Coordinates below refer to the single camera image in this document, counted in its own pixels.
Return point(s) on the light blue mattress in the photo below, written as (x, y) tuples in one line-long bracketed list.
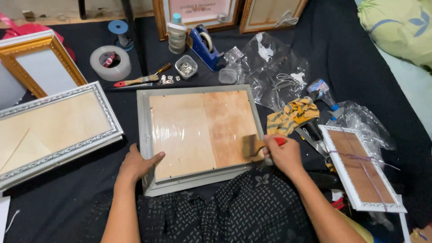
[(408, 87)]

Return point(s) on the crumpled clear plastic bags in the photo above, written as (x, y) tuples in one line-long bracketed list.
[(270, 81)]

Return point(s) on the gold ornate picture frame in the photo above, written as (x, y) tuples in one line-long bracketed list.
[(64, 60)]

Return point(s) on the wooden brush with red tip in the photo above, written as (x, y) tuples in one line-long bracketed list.
[(138, 81)]

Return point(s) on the person's right hand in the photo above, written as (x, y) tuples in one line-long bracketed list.
[(287, 157)]

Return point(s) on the blue spool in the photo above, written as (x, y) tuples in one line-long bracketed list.
[(118, 27)]

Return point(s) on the person's left hand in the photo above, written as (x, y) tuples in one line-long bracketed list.
[(133, 167)]

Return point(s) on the small clear plastic cup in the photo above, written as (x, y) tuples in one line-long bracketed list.
[(227, 76)]

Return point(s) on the clear tub of metal hangers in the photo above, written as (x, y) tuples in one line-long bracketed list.
[(186, 67)]

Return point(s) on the small red white object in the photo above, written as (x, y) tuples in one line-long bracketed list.
[(109, 59)]

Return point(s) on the stack of tape rolls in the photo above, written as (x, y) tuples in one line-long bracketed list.
[(177, 38)]

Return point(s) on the metal scissors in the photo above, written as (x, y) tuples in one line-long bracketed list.
[(312, 143)]

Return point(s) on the light blue capped bottle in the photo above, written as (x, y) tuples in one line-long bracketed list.
[(177, 17)]

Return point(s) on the clear bottle with blue cap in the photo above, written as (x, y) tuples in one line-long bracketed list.
[(322, 89)]

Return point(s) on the yellow grey striped cloth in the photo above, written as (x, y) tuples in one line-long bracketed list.
[(292, 116)]

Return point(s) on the black patterned garment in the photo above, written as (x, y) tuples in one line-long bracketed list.
[(236, 212)]

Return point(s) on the wooden frame with beige back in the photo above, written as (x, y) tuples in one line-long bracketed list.
[(270, 11)]

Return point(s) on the black furniture leg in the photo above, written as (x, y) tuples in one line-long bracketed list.
[(135, 37)]

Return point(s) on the black hand tool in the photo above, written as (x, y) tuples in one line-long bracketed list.
[(314, 130)]

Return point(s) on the person's right fingers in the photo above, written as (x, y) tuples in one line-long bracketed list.
[(270, 148)]

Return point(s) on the grey frame with plywood back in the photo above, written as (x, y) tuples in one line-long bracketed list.
[(189, 135)]

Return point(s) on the wooden frame with pink sheet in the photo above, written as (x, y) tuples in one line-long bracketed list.
[(199, 10)]

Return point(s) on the white picture frame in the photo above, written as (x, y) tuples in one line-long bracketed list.
[(23, 37)]

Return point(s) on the red plastic bag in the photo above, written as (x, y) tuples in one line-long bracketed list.
[(27, 29)]

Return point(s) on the clear plastic wrap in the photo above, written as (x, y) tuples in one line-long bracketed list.
[(364, 118)]

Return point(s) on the silver ornate picture frame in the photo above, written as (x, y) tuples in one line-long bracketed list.
[(50, 131)]

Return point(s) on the loose metal hanger clips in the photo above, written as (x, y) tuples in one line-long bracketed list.
[(167, 80)]

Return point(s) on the green patterned pillow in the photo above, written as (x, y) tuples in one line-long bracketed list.
[(395, 30)]

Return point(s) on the blue tape dispenser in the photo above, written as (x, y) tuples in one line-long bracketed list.
[(204, 54)]

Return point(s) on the large clear tape roll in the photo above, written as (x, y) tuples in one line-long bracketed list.
[(96, 67)]

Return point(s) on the black floor cloth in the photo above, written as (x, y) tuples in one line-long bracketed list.
[(344, 67)]

